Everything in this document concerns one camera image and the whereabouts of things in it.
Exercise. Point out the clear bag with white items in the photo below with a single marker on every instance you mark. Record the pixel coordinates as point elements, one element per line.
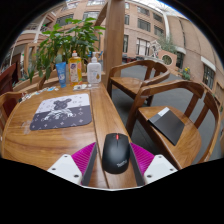
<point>81,87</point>

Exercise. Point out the wooden armchair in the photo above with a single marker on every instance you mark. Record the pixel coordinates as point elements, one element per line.
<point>42,80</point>
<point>6,96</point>
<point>128,83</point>
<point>193,140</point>

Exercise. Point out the yellow dish soap bottle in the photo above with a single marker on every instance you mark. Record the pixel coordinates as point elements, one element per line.
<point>75,70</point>

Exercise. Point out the large green potted plant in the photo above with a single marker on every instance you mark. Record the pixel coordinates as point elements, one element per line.
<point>63,41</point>

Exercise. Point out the blue squeeze tube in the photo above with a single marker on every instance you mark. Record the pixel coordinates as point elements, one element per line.
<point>61,75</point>

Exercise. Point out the dark red wooden lectern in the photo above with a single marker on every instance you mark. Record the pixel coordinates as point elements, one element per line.
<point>7,78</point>

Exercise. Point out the yellow flowering potted plant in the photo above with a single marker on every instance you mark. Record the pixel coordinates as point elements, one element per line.
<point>186,74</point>

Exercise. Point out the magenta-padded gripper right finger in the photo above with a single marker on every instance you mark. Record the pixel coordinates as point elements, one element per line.
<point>158,168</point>

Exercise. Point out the wooden pillar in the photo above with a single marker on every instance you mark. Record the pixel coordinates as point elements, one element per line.
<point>114,43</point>

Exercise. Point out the white pump bottle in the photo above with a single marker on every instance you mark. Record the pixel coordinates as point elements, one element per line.
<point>94,72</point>

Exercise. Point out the grey white printed mouse pad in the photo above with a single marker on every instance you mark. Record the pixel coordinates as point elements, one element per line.
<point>61,113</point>

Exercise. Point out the white sculpture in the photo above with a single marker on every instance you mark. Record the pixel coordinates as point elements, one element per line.
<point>155,48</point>

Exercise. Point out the black computer mouse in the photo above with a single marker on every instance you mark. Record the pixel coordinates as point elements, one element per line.
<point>115,155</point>

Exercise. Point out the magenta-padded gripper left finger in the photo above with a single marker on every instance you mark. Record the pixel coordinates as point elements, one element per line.
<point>66,168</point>

